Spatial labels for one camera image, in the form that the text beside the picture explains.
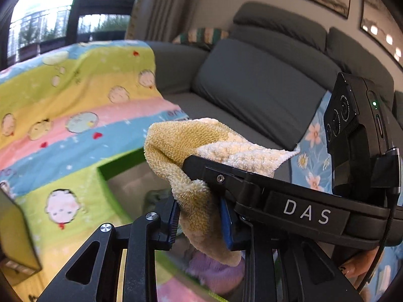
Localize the cartoon printed blanket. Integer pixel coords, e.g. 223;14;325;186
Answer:
0;39;189;302

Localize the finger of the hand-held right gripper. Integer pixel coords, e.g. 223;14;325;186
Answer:
183;155;265;206

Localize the purple mesh bath pouf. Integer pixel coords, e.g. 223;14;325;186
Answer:
187;252;246;287

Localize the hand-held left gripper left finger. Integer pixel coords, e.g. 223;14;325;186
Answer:
37;199;181;302

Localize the black framed window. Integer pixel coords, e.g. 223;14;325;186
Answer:
0;0;148;66

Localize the striped cushion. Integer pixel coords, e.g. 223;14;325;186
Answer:
173;28;230;49

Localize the yellow and white towel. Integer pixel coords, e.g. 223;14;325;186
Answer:
144;118;300;266

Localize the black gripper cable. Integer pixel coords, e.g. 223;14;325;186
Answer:
357;148;402;291

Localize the clear bin with green rim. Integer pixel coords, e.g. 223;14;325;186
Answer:
97;147;249;302

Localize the black and gold tin box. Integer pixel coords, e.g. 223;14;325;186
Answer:
0;181;43;277

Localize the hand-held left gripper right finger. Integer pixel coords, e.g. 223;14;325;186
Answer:
219;197;362;302

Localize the grey sofa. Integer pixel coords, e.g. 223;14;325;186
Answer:
132;2;403;196

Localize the beige curtain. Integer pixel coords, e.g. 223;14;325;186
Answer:
126;0;158;41

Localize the blue floral cloth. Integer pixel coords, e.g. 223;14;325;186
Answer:
290;91;339;194

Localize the person's right hand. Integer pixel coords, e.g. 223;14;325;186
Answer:
340;247;383;293

